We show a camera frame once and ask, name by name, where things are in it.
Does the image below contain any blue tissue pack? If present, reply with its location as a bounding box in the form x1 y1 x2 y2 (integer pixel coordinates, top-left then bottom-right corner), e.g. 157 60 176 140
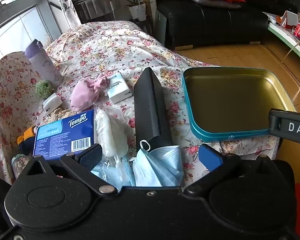
33 109 95 161

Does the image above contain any pink cloth pouch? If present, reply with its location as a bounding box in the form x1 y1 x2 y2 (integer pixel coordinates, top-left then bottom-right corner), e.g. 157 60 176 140
70 73 110 112

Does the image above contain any blue face mask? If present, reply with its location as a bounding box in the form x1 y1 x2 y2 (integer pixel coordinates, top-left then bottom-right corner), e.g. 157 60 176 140
91 155 135 189
132 140 184 187

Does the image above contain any glass coffee table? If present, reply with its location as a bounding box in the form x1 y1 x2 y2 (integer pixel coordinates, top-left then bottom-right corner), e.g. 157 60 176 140
267 17 300 88

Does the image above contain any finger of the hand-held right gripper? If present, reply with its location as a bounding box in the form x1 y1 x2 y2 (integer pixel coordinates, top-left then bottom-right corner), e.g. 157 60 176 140
268 108 300 138

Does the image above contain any grey cushion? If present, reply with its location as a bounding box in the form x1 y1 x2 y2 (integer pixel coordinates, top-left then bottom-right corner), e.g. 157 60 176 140
182 0 243 9

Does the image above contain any floral blanket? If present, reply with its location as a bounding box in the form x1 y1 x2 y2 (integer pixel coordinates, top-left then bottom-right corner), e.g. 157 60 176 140
0 20 283 188

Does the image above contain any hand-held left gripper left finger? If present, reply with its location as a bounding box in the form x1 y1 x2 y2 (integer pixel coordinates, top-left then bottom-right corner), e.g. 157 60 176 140
15 144 118 197

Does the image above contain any grey leaning panel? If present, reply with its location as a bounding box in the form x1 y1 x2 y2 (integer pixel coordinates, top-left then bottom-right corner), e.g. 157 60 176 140
154 10 167 46

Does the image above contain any round table with clear cover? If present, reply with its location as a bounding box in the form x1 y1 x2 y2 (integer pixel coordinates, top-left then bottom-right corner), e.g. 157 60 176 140
74 0 127 23

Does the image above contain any white card stand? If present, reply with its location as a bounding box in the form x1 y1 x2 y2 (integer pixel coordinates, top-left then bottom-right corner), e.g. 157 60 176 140
281 10 300 28

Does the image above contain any window frame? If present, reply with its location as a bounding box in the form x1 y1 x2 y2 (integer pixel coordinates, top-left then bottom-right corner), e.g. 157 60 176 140
0 0 62 39

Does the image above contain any purple thermos bottle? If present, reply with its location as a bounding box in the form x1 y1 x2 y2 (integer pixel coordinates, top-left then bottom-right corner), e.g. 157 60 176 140
24 39 64 89

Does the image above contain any teal metal tin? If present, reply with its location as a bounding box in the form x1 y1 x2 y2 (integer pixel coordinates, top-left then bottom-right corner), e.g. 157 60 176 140
182 67 298 142

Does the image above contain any green fuzzy ball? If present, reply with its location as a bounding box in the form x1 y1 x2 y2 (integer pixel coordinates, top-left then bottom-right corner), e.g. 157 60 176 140
35 80 52 98

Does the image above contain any black leather sofa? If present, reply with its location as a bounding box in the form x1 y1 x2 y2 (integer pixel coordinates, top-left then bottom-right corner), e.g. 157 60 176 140
156 0 269 51

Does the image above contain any patterned curtain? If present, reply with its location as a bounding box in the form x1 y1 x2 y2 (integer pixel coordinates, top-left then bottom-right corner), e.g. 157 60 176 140
54 0 82 28

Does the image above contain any black triangular box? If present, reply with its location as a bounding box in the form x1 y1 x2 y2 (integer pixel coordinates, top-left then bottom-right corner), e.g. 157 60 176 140
133 67 174 150

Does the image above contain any potted plant in white pot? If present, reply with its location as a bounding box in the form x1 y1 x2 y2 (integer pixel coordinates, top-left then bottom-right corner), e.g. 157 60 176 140
122 0 153 22

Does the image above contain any navy orange cloth pouch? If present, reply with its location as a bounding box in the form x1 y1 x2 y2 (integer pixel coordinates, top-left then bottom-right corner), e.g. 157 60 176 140
17 126 38 155

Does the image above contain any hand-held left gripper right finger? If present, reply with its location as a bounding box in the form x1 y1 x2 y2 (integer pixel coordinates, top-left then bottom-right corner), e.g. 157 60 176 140
184 144 279 197

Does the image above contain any small white box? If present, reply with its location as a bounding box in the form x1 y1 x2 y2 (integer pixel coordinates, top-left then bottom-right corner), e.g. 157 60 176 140
107 72 132 104
43 93 63 111

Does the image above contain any white towel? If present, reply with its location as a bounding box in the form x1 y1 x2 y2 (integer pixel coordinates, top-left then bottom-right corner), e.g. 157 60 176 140
94 107 130 165

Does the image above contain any beige lace cloth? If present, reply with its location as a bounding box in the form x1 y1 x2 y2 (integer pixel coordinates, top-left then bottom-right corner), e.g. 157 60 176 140
46 107 77 121

